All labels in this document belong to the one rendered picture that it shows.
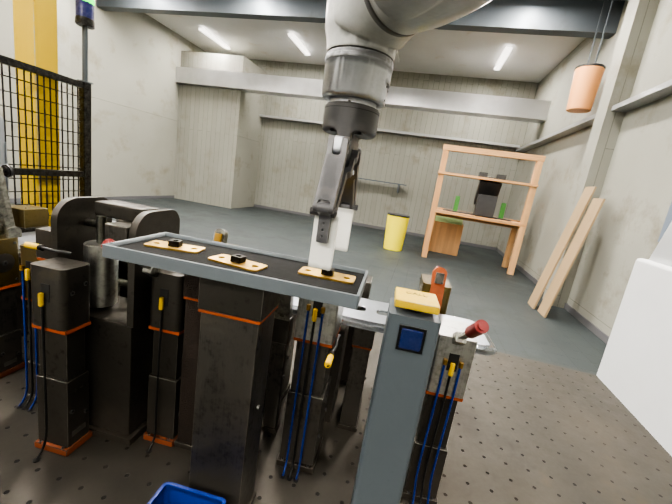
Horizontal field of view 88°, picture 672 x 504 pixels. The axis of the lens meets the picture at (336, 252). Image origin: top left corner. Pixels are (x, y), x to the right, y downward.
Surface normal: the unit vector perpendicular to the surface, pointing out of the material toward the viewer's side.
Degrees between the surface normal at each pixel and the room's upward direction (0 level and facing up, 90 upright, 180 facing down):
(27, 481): 0
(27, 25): 90
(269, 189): 90
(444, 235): 90
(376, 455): 90
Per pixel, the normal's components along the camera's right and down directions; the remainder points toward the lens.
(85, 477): 0.14, -0.97
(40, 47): 0.97, 0.18
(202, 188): -0.25, 0.17
